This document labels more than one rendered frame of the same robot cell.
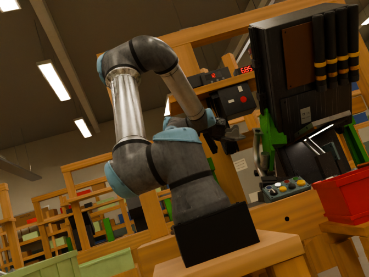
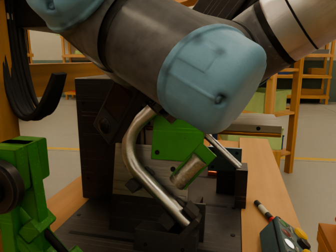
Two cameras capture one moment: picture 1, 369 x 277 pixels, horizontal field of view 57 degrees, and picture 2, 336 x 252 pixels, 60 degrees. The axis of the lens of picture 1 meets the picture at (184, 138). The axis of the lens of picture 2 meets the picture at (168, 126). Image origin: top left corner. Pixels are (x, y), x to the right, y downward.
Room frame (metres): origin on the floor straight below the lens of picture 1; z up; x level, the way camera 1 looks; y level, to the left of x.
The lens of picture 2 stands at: (1.33, 0.26, 1.29)
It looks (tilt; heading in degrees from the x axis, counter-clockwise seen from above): 13 degrees down; 288
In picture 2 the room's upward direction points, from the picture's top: straight up
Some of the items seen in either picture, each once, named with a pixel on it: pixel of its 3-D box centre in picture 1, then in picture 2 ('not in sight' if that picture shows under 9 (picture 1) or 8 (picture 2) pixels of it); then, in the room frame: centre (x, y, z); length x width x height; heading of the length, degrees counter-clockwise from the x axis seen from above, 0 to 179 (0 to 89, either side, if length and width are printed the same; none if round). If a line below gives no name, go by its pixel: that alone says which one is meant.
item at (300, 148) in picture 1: (302, 149); (129, 130); (1.73, -0.54, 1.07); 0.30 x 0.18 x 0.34; 95
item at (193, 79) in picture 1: (193, 83); not in sight; (1.77, -0.14, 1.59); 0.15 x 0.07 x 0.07; 95
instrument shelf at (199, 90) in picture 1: (246, 83); not in sight; (1.84, -0.42, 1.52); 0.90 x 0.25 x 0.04; 95
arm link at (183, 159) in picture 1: (178, 154); not in sight; (0.88, 0.03, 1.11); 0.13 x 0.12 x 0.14; 76
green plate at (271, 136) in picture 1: (272, 132); (181, 111); (1.51, -0.38, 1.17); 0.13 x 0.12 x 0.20; 95
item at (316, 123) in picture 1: (312, 131); (204, 121); (1.49, -0.54, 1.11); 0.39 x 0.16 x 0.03; 5
